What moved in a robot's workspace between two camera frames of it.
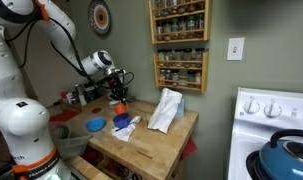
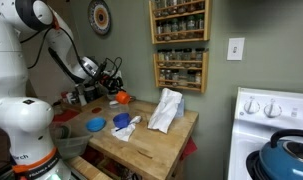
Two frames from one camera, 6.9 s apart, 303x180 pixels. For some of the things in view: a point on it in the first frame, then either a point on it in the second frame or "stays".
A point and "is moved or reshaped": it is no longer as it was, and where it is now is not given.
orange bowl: (120, 108) is moved or reshaped
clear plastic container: (69, 145) stays
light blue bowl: (95, 124) stays
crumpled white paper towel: (123, 134) stays
